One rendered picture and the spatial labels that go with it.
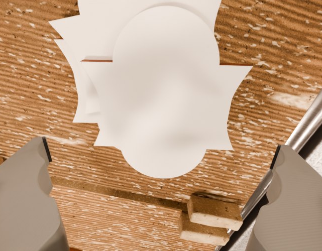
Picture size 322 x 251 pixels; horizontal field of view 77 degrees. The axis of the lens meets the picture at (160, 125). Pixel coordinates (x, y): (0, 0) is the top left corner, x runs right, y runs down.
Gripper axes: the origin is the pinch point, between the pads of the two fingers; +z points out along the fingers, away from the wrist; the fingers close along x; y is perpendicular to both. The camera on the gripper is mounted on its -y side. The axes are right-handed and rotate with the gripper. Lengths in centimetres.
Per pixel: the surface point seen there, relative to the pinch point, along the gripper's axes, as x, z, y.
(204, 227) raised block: 5.4, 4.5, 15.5
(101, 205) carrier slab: -7.3, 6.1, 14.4
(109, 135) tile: -4.4, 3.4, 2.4
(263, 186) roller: 12.7, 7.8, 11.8
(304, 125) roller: 14.7, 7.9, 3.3
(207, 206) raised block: 5.3, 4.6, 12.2
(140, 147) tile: -1.8, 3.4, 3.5
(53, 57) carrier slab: -9.1, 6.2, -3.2
